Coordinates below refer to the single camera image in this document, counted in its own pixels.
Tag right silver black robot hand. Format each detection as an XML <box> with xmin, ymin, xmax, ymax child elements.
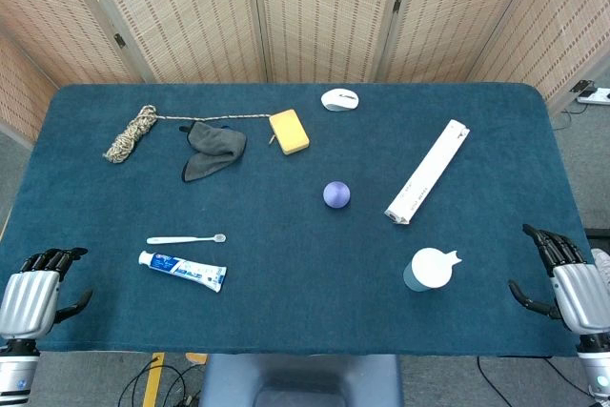
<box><xmin>507</xmin><ymin>223</ymin><xmax>610</xmax><ymax>336</ymax></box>

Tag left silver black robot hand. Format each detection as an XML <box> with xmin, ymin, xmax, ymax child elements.
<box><xmin>0</xmin><ymin>247</ymin><xmax>94</xmax><ymax>339</ymax></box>

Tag white cup with handle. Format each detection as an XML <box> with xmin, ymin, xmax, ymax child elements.
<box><xmin>402</xmin><ymin>247</ymin><xmax>463</xmax><ymax>293</ymax></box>

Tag blue white toothpaste tube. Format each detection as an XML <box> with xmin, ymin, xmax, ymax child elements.
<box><xmin>137</xmin><ymin>250</ymin><xmax>228</xmax><ymax>294</ymax></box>

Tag white toothbrush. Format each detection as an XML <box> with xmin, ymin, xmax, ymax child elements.
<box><xmin>146</xmin><ymin>233</ymin><xmax>228</xmax><ymax>246</ymax></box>

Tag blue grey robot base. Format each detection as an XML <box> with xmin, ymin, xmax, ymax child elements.
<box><xmin>198</xmin><ymin>353</ymin><xmax>405</xmax><ymax>407</ymax></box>

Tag long white cardboard box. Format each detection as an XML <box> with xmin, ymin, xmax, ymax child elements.
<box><xmin>384</xmin><ymin>118</ymin><xmax>472</xmax><ymax>227</ymax></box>

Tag white power strip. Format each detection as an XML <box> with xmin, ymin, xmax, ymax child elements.
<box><xmin>570</xmin><ymin>79</ymin><xmax>610</xmax><ymax>107</ymax></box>

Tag grey cloth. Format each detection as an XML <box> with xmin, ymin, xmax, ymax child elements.
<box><xmin>178</xmin><ymin>121</ymin><xmax>248</xmax><ymax>184</ymax></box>

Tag purple ball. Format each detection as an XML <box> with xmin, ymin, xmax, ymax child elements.
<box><xmin>322</xmin><ymin>180</ymin><xmax>352</xmax><ymax>210</ymax></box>

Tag blue tablecloth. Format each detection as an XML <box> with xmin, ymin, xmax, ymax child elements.
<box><xmin>0</xmin><ymin>82</ymin><xmax>592</xmax><ymax>358</ymax></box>

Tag white computer mouse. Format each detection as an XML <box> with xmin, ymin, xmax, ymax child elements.
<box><xmin>320</xmin><ymin>88</ymin><xmax>360</xmax><ymax>112</ymax></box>

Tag yellow sponge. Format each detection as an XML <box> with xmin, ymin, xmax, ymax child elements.
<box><xmin>268</xmin><ymin>109</ymin><xmax>311</xmax><ymax>156</ymax></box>

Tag woven folding screen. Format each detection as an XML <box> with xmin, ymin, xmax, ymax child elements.
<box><xmin>0</xmin><ymin>0</ymin><xmax>610</xmax><ymax>142</ymax></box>

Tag black floor cable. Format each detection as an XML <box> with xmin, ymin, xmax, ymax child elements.
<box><xmin>476</xmin><ymin>355</ymin><xmax>597</xmax><ymax>407</ymax></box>

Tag black floor cables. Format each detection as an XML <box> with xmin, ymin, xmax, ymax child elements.
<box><xmin>117</xmin><ymin>356</ymin><xmax>202</xmax><ymax>407</ymax></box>

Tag braided beige rope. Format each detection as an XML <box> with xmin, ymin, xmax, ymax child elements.
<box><xmin>103</xmin><ymin>104</ymin><xmax>276</xmax><ymax>164</ymax></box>

